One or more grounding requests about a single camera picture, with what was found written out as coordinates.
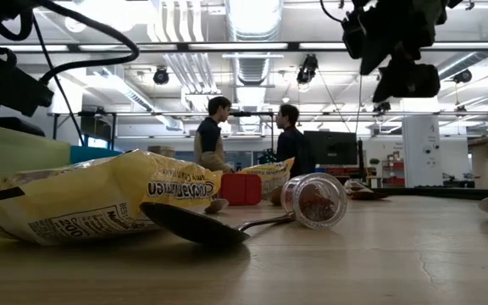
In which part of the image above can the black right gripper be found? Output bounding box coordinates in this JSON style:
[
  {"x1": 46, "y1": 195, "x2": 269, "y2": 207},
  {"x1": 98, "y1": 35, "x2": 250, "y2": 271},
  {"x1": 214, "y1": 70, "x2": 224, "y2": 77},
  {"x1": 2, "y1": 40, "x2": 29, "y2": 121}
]
[{"x1": 353, "y1": 0, "x2": 448, "y2": 103}]

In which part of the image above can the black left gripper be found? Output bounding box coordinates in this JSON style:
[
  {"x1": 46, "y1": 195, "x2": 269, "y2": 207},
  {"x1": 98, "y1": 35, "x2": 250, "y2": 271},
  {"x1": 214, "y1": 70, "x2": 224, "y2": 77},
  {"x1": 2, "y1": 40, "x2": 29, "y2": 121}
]
[{"x1": 0, "y1": 40, "x2": 54, "y2": 137}]

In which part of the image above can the light translucent plastic bin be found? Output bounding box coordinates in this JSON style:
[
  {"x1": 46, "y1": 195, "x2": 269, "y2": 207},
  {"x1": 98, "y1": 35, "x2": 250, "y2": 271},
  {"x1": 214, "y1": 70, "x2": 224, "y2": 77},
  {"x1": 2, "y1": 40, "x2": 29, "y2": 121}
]
[{"x1": 0, "y1": 121, "x2": 72, "y2": 178}]

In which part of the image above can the yellow Maruchan ramen bag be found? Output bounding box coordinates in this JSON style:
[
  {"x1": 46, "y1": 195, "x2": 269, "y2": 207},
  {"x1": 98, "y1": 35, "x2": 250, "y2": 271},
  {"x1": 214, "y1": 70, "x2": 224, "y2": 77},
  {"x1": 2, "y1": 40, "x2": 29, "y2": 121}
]
[
  {"x1": 0, "y1": 148, "x2": 224, "y2": 246},
  {"x1": 238, "y1": 157, "x2": 296, "y2": 199}
]

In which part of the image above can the brown snack wrapper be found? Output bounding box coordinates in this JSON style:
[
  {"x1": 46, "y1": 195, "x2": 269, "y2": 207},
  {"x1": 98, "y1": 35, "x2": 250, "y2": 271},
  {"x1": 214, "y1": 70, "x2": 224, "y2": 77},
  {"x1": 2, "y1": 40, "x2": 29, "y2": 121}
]
[{"x1": 343, "y1": 178, "x2": 391, "y2": 202}]

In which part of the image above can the small glass spice jar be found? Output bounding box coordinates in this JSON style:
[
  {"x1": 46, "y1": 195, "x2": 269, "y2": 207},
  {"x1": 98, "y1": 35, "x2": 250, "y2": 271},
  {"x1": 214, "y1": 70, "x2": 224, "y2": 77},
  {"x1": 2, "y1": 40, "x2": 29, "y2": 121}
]
[{"x1": 280, "y1": 172, "x2": 348, "y2": 230}]

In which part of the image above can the white column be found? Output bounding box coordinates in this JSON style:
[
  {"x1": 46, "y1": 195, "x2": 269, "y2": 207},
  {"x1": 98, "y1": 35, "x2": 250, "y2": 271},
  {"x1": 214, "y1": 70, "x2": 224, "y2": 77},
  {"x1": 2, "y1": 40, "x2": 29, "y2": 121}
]
[{"x1": 401, "y1": 114, "x2": 442, "y2": 189}]

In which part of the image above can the blue plastic bin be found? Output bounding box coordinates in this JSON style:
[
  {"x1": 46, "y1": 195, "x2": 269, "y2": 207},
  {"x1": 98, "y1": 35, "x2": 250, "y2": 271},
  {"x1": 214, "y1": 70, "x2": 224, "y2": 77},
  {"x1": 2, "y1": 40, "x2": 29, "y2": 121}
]
[{"x1": 69, "y1": 145, "x2": 122, "y2": 165}]

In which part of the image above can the red shelf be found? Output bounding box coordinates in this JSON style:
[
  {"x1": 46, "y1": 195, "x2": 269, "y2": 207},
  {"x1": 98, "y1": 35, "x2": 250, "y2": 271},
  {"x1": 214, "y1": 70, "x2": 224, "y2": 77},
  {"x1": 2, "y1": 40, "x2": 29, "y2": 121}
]
[{"x1": 381, "y1": 159, "x2": 406, "y2": 187}]

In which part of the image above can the black monitor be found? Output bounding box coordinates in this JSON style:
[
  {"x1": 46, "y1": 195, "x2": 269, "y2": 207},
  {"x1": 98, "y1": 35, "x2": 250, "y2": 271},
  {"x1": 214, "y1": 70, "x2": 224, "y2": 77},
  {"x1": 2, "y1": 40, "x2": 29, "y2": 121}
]
[{"x1": 302, "y1": 130, "x2": 358, "y2": 167}]

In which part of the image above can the overhead light bar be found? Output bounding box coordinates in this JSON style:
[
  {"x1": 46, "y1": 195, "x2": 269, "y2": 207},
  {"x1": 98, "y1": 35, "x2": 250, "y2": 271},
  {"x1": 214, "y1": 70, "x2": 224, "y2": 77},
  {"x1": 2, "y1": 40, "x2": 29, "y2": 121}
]
[{"x1": 0, "y1": 41, "x2": 488, "y2": 53}]

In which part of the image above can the person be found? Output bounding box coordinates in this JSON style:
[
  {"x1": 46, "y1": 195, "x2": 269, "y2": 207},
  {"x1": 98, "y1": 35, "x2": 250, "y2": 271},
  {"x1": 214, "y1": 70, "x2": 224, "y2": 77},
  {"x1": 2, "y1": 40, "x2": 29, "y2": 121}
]
[
  {"x1": 192, "y1": 96, "x2": 235, "y2": 174},
  {"x1": 274, "y1": 103, "x2": 315, "y2": 179}
]

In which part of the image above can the cardboard box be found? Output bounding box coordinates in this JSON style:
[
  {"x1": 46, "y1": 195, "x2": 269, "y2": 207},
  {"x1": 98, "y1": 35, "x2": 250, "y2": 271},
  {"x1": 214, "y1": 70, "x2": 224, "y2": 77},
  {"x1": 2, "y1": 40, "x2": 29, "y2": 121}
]
[{"x1": 147, "y1": 145, "x2": 176, "y2": 158}]

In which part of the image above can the smoked paprika tin red lid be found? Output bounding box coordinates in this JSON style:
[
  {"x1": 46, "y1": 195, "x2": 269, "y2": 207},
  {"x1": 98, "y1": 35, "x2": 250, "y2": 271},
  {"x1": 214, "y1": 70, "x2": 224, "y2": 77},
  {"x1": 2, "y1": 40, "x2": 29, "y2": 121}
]
[{"x1": 219, "y1": 172, "x2": 263, "y2": 207}]

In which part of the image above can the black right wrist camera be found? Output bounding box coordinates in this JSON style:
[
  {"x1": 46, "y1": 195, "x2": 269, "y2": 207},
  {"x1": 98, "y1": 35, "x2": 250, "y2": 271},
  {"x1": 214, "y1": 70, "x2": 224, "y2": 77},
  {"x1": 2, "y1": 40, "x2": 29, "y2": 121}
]
[{"x1": 341, "y1": 14, "x2": 366, "y2": 60}]

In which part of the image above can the black hanging cable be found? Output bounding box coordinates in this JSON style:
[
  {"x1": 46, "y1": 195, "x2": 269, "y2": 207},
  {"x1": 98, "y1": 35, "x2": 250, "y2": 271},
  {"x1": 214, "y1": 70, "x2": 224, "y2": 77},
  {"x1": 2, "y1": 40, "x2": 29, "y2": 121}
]
[{"x1": 31, "y1": 16, "x2": 85, "y2": 147}]

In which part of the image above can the silver ventilation duct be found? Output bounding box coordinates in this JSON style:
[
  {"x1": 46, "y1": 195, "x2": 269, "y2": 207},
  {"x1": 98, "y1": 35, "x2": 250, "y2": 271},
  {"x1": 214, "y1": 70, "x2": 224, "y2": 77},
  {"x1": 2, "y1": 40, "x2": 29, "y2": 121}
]
[{"x1": 225, "y1": 0, "x2": 286, "y2": 86}]

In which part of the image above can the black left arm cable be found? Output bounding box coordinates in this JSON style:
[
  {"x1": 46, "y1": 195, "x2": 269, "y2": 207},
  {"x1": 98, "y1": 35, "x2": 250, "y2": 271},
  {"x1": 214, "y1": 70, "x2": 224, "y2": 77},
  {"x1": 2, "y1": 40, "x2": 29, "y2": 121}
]
[{"x1": 0, "y1": 0, "x2": 140, "y2": 86}]

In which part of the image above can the black gantry frame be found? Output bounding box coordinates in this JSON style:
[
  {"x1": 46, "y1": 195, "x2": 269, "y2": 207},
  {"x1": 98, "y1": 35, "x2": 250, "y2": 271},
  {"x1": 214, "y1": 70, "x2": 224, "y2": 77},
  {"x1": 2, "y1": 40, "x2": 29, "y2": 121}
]
[{"x1": 48, "y1": 109, "x2": 488, "y2": 153}]

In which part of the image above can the black-handled spoon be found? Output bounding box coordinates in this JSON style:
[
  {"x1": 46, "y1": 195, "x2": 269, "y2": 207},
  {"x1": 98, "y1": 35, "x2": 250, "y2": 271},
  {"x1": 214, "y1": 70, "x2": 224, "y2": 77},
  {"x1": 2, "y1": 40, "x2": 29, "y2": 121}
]
[{"x1": 138, "y1": 201, "x2": 296, "y2": 246}]

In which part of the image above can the orange-handled silver spoon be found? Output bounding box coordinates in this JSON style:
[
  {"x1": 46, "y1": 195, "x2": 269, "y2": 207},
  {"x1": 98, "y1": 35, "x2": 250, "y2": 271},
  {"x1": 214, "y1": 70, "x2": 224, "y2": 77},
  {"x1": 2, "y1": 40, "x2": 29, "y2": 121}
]
[{"x1": 203, "y1": 197, "x2": 230, "y2": 214}]

